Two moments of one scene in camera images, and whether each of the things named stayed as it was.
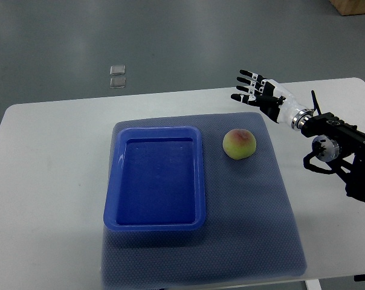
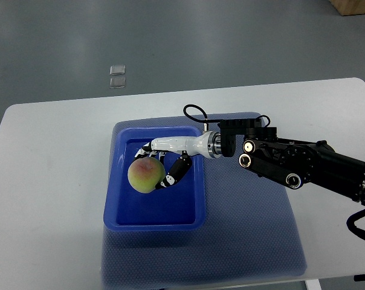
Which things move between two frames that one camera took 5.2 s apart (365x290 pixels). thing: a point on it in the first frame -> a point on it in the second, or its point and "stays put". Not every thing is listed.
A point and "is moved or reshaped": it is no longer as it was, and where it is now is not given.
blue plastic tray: x=156 y=181 stays put
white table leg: x=313 y=284 stays put
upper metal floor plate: x=117 y=69 stays put
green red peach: x=239 y=144 is moved or reshaped
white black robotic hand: x=274 y=99 -> x=208 y=144
